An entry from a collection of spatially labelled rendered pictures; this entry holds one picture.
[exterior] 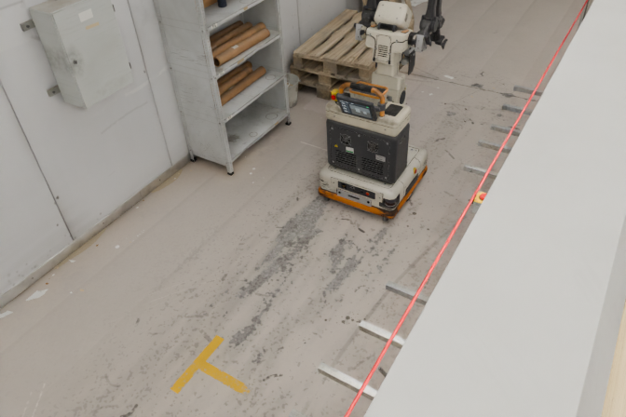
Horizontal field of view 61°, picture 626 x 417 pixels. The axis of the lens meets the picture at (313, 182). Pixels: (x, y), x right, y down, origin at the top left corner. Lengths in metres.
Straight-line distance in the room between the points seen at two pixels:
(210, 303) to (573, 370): 3.32
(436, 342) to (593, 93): 0.25
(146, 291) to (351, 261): 1.36
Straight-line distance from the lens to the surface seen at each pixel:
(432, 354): 0.24
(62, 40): 3.41
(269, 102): 5.06
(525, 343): 0.26
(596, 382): 0.38
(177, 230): 4.07
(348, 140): 3.75
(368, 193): 3.80
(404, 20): 3.68
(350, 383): 2.10
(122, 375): 3.38
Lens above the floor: 2.66
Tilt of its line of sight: 38 degrees down
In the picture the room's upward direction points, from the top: 4 degrees counter-clockwise
